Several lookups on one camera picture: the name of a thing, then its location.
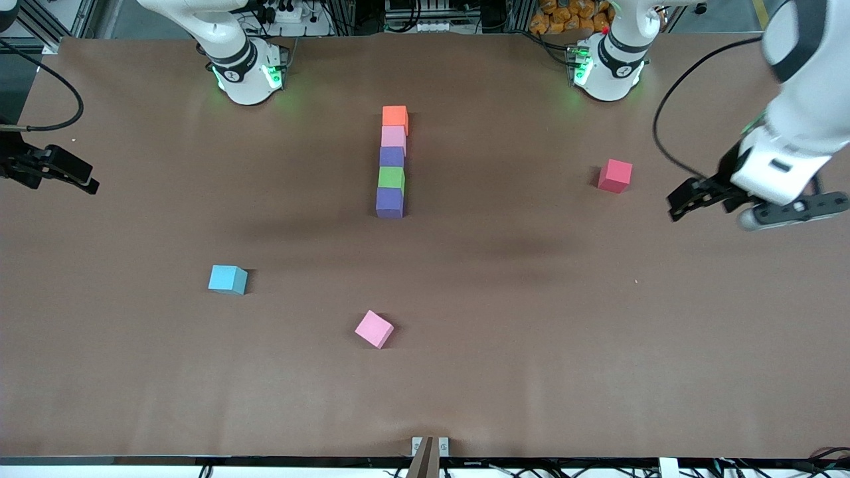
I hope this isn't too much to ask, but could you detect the aluminium frame strut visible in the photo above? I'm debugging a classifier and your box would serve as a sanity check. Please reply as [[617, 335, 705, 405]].
[[0, 0, 97, 55]]

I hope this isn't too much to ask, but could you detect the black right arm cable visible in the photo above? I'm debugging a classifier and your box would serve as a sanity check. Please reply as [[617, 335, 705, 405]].
[[0, 39, 85, 131]]

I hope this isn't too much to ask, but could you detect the white power strip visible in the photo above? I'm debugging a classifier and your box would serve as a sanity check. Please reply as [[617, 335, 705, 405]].
[[259, 3, 303, 24], [385, 17, 447, 33]]

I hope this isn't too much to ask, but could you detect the pile of orange objects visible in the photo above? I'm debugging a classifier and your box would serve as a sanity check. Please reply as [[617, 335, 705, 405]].
[[531, 0, 615, 34]]

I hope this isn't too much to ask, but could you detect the black cable bundle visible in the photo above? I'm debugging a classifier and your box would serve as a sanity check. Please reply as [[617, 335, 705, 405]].
[[711, 446, 850, 478]]

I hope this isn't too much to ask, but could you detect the red foam cube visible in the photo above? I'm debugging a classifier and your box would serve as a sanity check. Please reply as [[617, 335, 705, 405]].
[[598, 159, 633, 194]]

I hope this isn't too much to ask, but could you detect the brown table cover mat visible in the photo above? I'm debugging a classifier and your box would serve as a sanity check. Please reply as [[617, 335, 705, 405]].
[[0, 33, 850, 459]]

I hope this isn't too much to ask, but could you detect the small metal bracket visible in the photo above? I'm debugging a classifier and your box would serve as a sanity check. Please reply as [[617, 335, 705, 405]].
[[412, 436, 450, 459]]

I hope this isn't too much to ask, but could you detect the cyan foam cube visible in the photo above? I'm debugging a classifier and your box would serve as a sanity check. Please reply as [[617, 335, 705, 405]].
[[208, 264, 248, 295]]

